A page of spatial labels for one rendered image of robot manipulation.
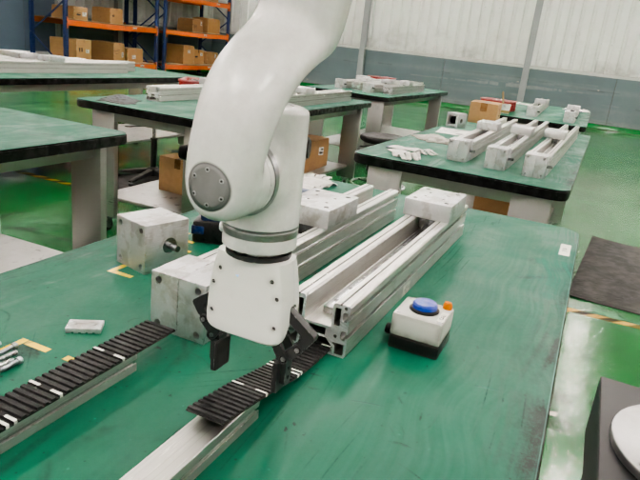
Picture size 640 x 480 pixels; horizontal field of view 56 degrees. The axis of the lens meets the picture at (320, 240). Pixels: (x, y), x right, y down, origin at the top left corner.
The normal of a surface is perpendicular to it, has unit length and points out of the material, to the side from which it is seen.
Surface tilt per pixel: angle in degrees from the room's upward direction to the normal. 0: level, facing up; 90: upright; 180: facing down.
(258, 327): 89
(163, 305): 90
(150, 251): 90
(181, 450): 0
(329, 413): 0
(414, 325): 90
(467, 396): 0
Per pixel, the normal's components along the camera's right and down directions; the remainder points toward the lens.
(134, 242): -0.63, 0.18
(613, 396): 0.12, -0.94
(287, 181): 0.88, 0.27
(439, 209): -0.43, 0.24
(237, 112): -0.19, 0.04
